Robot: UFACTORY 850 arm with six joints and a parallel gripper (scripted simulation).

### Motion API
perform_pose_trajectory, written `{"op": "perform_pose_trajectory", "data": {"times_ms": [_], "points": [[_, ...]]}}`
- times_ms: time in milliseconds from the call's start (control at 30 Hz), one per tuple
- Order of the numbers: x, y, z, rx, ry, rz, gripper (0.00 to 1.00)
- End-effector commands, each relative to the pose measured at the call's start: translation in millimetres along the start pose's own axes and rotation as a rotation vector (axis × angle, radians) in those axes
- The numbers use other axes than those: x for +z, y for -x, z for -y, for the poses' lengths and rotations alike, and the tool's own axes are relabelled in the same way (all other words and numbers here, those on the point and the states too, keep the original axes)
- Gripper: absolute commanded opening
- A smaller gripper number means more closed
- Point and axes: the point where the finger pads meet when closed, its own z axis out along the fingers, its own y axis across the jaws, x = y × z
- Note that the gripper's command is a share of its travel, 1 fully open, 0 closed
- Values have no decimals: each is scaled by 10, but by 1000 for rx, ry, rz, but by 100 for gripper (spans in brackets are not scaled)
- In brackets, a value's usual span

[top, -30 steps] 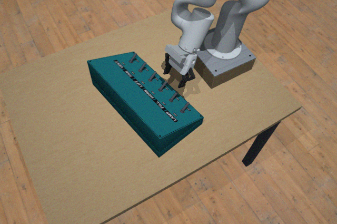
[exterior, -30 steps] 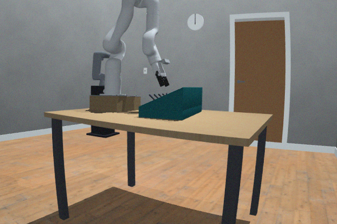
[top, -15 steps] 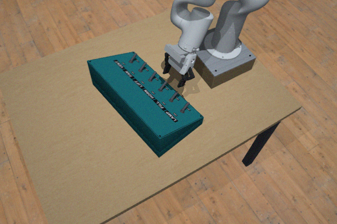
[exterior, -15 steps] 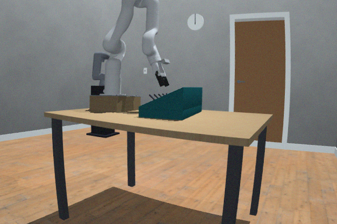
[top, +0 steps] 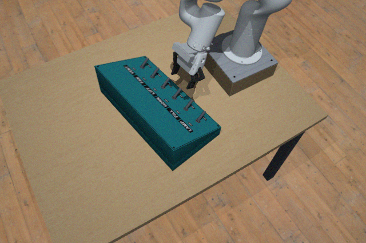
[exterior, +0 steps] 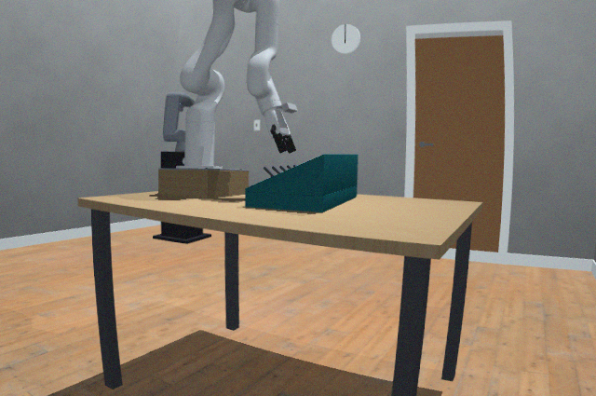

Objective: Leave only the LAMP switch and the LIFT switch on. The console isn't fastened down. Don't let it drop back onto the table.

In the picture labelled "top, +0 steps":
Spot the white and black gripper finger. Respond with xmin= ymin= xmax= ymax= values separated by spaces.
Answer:
xmin=186 ymin=67 xmax=205 ymax=89
xmin=171 ymin=52 xmax=180 ymax=75

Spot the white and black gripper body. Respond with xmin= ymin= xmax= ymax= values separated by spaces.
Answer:
xmin=177 ymin=50 xmax=207 ymax=76

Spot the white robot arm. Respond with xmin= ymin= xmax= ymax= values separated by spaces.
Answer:
xmin=172 ymin=0 xmax=292 ymax=65

